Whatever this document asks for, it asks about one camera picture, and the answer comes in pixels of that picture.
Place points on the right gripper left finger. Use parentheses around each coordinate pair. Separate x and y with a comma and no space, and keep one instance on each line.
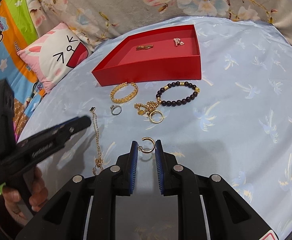
(85,208)

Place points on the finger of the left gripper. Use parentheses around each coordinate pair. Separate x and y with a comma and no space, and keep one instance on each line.
(68,129)
(68,124)

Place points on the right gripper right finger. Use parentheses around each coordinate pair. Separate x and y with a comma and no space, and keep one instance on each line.
(208,207)

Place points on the gold braided cuff bangle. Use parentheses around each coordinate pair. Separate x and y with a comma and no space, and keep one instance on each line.
(124,92)

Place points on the gold ear cuff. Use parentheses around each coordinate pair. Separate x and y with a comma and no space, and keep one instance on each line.
(147,145)

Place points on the gold watch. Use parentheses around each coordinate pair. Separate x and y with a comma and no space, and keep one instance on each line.
(144,47)

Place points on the left hand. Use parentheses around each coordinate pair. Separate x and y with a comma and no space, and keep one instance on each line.
(37,200)

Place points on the cat face pillow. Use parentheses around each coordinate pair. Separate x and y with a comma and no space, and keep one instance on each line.
(54,55)

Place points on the colourful cartoon bedsheet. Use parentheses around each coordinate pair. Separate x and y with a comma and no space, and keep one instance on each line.
(17,31)

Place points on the grey floral blanket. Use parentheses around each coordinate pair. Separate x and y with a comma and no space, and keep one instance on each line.
(94,21)

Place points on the red open box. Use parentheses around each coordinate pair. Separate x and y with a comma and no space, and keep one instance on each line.
(163,62)

